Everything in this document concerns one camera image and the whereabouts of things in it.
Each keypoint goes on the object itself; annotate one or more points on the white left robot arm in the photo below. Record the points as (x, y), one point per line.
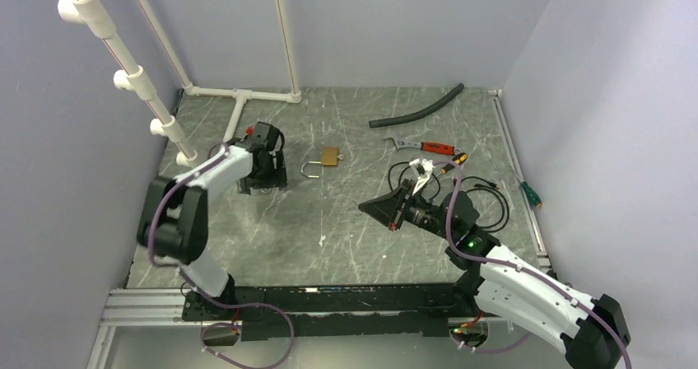
(174, 225)

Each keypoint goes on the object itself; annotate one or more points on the green handled screwdriver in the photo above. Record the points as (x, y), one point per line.
(534, 200)

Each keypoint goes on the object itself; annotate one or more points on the large brass padlock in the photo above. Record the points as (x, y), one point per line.
(328, 158)

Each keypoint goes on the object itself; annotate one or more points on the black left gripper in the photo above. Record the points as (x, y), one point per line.
(275, 179)

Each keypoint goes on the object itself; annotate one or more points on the red handled adjustable wrench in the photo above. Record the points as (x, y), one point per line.
(432, 147)

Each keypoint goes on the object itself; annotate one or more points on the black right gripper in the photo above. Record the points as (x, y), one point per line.
(383, 208)

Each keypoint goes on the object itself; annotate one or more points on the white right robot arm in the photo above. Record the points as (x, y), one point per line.
(590, 332)

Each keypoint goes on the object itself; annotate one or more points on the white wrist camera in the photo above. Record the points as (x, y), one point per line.
(423, 170)

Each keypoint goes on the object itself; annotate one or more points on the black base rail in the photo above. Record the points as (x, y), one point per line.
(426, 309)

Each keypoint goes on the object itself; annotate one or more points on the yellow black screwdriver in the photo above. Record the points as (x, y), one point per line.
(457, 160)

